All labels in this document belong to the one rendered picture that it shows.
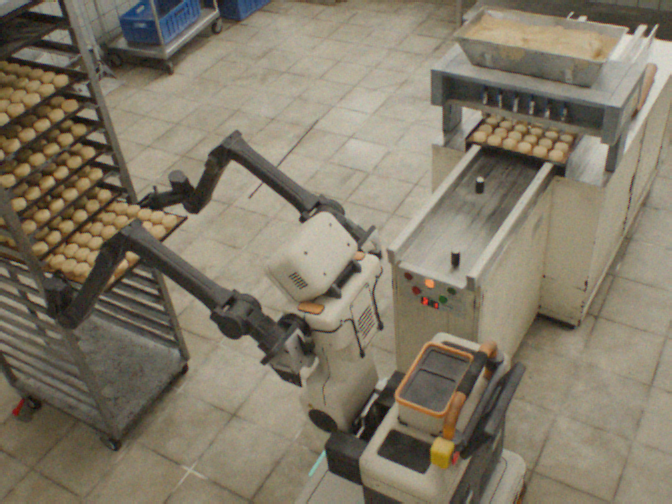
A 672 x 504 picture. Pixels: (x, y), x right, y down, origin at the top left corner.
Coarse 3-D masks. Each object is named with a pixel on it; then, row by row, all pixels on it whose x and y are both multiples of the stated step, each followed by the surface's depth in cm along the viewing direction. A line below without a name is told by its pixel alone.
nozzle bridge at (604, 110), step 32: (448, 64) 281; (608, 64) 270; (448, 96) 289; (480, 96) 285; (512, 96) 277; (544, 96) 261; (576, 96) 255; (608, 96) 253; (640, 96) 274; (448, 128) 306; (576, 128) 265; (608, 128) 254; (608, 160) 274
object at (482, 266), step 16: (640, 32) 347; (624, 48) 337; (544, 176) 268; (528, 192) 262; (528, 208) 262; (512, 224) 250; (496, 240) 244; (480, 256) 239; (496, 256) 245; (480, 272) 234
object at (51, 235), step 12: (96, 192) 259; (108, 192) 258; (84, 204) 255; (96, 204) 253; (60, 216) 253; (72, 216) 249; (84, 216) 249; (48, 228) 248; (60, 228) 245; (72, 228) 246; (0, 240) 245; (12, 240) 242; (36, 240) 244; (48, 240) 241; (60, 240) 243; (36, 252) 237
